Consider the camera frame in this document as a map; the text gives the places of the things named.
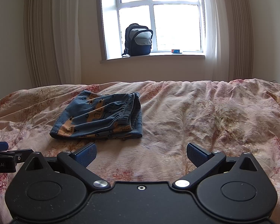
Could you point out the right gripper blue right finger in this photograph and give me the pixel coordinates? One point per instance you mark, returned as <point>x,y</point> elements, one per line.
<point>197,155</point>

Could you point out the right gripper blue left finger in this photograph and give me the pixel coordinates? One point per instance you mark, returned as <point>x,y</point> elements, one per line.
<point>85,155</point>

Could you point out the blue orange patterned pants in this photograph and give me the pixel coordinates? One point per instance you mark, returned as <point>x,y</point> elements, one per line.
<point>93,116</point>

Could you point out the beige left curtain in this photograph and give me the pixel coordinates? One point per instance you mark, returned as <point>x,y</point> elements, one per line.
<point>52,41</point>

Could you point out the pink floral bed duvet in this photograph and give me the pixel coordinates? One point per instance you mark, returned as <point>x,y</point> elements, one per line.
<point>234,117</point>

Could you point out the dark blue grey backpack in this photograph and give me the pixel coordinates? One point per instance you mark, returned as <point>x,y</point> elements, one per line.
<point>138,40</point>

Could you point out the small blue red box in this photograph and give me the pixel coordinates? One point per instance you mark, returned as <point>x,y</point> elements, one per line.
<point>176,51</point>

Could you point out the beige curtain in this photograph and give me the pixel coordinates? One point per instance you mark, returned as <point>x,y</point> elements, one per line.
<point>52,41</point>
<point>228,40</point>

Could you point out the white window frame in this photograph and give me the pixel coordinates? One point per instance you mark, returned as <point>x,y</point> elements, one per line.
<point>176,25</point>

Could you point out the beige right curtain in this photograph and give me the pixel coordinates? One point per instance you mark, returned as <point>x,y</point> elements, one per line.
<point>228,40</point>

